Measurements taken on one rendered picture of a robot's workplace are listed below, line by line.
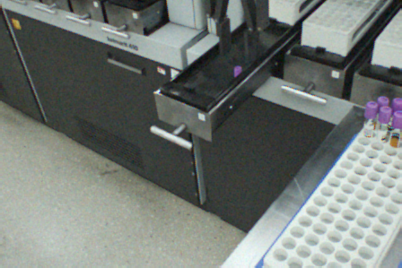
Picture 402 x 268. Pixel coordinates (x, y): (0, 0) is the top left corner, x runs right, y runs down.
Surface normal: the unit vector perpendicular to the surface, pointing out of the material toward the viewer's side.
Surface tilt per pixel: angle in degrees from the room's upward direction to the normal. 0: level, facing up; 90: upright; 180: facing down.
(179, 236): 0
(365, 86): 90
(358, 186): 0
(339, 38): 90
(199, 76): 0
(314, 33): 90
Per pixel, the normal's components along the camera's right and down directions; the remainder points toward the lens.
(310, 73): -0.59, 0.55
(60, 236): -0.08, -0.77
